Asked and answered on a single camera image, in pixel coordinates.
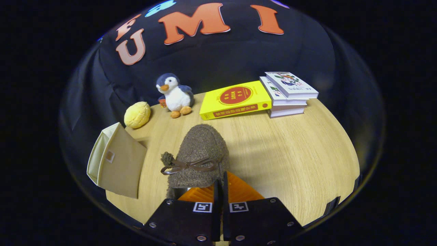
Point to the yellow book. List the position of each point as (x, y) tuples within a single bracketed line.
[(235, 99)]

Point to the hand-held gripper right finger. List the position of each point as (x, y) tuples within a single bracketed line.
[(226, 218)]

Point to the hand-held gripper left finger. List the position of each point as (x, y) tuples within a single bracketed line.
[(216, 218)]

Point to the brown fuzzy shoe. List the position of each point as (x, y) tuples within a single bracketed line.
[(201, 147)]

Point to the yellow plush bun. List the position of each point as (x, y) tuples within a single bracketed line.
[(137, 115)]

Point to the penguin plush toy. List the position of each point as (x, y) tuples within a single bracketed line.
[(175, 97)]

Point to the beige fabric storage box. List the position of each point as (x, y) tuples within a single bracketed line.
[(119, 164)]

